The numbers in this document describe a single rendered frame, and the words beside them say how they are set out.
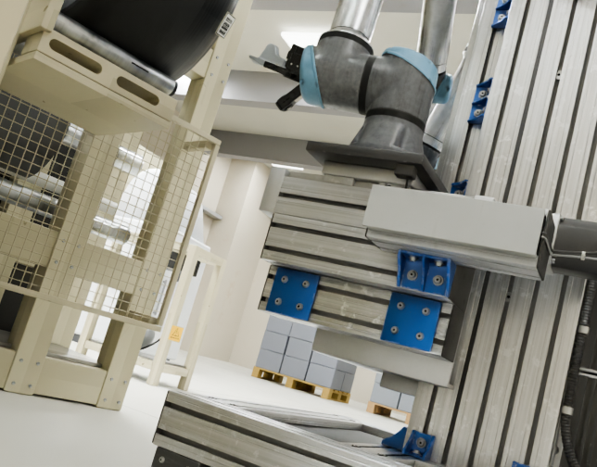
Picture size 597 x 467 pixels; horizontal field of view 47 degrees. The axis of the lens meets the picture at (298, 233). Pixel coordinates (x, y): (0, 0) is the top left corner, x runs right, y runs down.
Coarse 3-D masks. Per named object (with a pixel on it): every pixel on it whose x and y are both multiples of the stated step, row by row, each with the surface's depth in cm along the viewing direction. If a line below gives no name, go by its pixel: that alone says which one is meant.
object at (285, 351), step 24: (264, 336) 927; (288, 336) 914; (312, 336) 897; (264, 360) 917; (288, 360) 902; (312, 360) 888; (336, 360) 875; (288, 384) 892; (312, 384) 878; (336, 384) 882
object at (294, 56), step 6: (294, 48) 164; (300, 48) 164; (288, 54) 164; (294, 54) 164; (300, 54) 165; (288, 60) 165; (294, 60) 165; (288, 66) 165; (294, 66) 165; (294, 72) 164; (288, 78) 165; (294, 78) 165
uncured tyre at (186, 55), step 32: (64, 0) 195; (96, 0) 156; (128, 0) 154; (160, 0) 157; (192, 0) 160; (224, 0) 165; (96, 32) 159; (128, 32) 160; (160, 32) 162; (192, 32) 165; (160, 64) 169; (192, 64) 174
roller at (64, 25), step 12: (60, 12) 151; (60, 24) 150; (72, 24) 152; (72, 36) 153; (84, 36) 154; (96, 36) 157; (96, 48) 157; (108, 48) 158; (120, 48) 161; (108, 60) 160; (120, 60) 161; (132, 60) 163; (132, 72) 164; (144, 72) 165; (156, 72) 168; (156, 84) 169; (168, 84) 170
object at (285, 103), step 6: (294, 90) 166; (282, 96) 168; (288, 96) 166; (294, 96) 166; (300, 96) 167; (276, 102) 167; (282, 102) 167; (288, 102) 166; (294, 102) 168; (282, 108) 167; (288, 108) 168
